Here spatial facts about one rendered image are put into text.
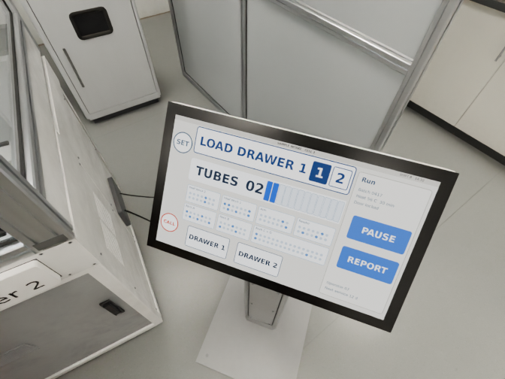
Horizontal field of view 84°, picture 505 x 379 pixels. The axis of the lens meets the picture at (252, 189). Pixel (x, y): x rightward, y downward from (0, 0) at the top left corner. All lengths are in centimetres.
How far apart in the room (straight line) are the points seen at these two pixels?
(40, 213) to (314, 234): 53
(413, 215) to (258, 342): 112
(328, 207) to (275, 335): 107
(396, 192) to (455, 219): 170
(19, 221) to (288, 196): 51
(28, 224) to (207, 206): 35
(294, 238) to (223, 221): 14
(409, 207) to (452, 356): 135
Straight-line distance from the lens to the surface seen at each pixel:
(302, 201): 52
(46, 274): 84
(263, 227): 55
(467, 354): 187
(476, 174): 258
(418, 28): 113
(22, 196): 65
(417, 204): 54
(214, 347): 152
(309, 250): 55
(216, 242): 59
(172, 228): 62
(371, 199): 53
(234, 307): 154
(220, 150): 54
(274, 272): 58
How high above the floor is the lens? 153
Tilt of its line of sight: 53 degrees down
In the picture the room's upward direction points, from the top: 2 degrees clockwise
